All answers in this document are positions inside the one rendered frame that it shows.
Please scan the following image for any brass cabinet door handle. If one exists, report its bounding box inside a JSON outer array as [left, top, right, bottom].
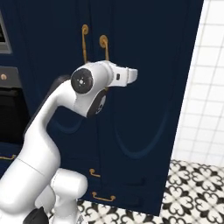
[[99, 34, 110, 62], [80, 24, 89, 64]]

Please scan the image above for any navy drawer under oven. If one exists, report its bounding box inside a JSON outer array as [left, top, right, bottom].
[[0, 142, 28, 179]]

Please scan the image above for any grey microwave oven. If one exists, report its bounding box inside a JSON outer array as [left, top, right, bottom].
[[0, 10, 13, 55]]

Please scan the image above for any brass drawer handle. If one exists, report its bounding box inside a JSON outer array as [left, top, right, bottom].
[[91, 191, 117, 203], [0, 154, 18, 161], [88, 168, 102, 179]]

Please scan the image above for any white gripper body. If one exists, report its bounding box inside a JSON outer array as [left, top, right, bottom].
[[126, 66, 139, 88]]

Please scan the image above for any black built-in oven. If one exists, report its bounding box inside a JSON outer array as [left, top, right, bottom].
[[0, 66, 32, 147]]

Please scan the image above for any navy cabinet door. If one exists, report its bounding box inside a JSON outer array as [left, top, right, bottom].
[[16, 0, 99, 170], [87, 0, 205, 179]]

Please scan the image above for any navy drawer front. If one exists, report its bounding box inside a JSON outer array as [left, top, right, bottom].
[[78, 186, 168, 217], [87, 161, 173, 195]]

